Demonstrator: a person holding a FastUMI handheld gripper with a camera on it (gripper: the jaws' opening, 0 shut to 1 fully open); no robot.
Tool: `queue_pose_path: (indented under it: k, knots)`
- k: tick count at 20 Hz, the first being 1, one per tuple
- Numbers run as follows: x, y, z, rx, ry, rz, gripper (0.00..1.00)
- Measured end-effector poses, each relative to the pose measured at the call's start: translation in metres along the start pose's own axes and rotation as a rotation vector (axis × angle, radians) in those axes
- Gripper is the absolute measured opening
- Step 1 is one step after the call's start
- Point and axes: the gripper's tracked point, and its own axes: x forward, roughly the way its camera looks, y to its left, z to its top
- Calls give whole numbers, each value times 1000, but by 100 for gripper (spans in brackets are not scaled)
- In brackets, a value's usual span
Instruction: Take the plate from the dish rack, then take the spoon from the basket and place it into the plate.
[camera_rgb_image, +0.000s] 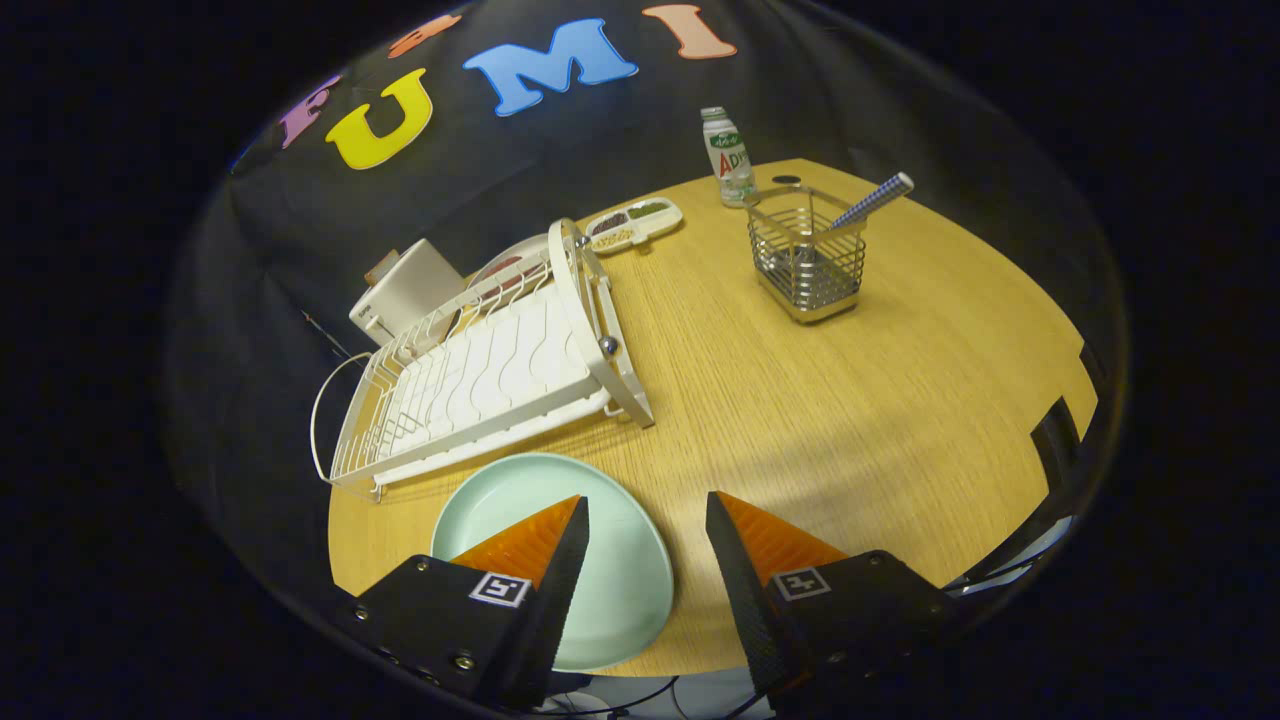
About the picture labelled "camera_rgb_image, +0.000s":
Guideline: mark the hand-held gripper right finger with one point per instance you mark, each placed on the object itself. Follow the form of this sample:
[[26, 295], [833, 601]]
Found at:
[[745, 600]]

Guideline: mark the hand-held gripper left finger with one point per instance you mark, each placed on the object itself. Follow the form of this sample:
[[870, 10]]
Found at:
[[555, 610]]

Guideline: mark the pale green plate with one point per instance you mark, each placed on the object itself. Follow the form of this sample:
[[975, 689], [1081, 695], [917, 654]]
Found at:
[[620, 570]]

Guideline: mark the beige round plate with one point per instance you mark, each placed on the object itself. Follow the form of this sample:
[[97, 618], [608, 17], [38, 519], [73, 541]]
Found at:
[[520, 252]]

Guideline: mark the white divided dish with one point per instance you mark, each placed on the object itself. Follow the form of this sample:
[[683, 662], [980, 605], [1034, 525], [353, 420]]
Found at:
[[655, 228]]

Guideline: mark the white drain tray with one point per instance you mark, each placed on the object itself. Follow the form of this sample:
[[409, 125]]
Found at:
[[520, 360]]

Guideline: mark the red meat piece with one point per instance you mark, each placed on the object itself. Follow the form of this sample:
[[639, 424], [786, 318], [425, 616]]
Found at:
[[500, 268]]

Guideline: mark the white toaster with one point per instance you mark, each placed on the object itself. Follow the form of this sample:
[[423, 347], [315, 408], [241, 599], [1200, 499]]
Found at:
[[410, 290]]

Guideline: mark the pile of yellow soybeans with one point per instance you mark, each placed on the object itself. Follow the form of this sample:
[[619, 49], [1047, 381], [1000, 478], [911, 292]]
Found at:
[[612, 239]]

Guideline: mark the brown toast slice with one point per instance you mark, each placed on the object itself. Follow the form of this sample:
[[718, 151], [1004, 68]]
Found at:
[[380, 268]]

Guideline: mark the pile of dark red beans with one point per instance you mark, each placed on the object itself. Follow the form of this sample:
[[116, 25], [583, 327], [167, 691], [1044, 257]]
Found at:
[[610, 223]]

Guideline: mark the pile of green beans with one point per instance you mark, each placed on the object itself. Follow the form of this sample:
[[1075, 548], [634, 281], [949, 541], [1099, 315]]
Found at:
[[647, 210]]

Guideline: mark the white drink bottle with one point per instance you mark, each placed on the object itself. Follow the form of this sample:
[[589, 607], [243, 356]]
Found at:
[[732, 165]]

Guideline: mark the black backdrop cloth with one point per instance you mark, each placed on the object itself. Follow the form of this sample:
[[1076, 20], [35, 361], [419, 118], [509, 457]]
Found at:
[[620, 150]]

